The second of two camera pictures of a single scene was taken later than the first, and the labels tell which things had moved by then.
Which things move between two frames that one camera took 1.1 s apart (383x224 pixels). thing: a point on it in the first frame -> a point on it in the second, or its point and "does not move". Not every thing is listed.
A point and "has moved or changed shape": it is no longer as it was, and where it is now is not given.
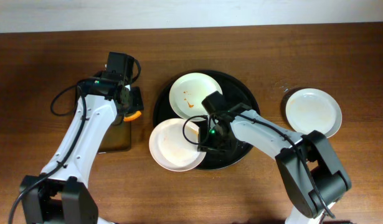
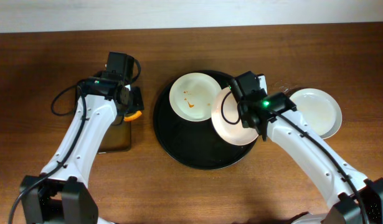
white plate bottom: [173, 145] has moved or changed shape
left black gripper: [136, 99] does not move
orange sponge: [137, 114] does not move
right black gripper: [212, 147] -> [250, 116]
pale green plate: [310, 109] does not move
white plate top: [188, 91] does not move
